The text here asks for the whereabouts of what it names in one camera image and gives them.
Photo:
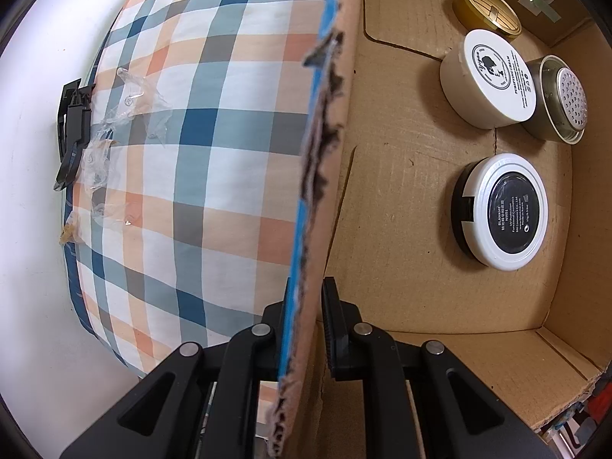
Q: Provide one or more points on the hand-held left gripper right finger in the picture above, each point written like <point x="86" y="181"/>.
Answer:
<point x="330" y="306"/>

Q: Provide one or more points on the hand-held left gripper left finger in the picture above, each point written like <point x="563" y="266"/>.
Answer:
<point x="286" y="306"/>

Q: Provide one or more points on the cardboard box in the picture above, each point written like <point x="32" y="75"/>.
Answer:
<point x="406" y="177"/>

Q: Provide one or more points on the black and white round compact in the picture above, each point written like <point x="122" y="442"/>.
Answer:
<point x="507" y="210"/>

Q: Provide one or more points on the white round jar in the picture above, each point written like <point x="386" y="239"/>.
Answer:
<point x="487" y="79"/>

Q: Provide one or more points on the metal tin with perforated lid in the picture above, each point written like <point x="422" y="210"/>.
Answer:
<point x="557" y="100"/>

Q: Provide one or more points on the gold round tin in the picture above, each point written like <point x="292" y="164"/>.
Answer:
<point x="487" y="12"/>

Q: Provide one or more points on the checked tablecloth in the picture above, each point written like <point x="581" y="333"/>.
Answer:
<point x="191" y="153"/>

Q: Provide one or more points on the clear plastic wrap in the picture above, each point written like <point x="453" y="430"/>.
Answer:
<point x="129" y="105"/>

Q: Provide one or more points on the black plastic clip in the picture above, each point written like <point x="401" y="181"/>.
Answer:
<point x="71" y="129"/>

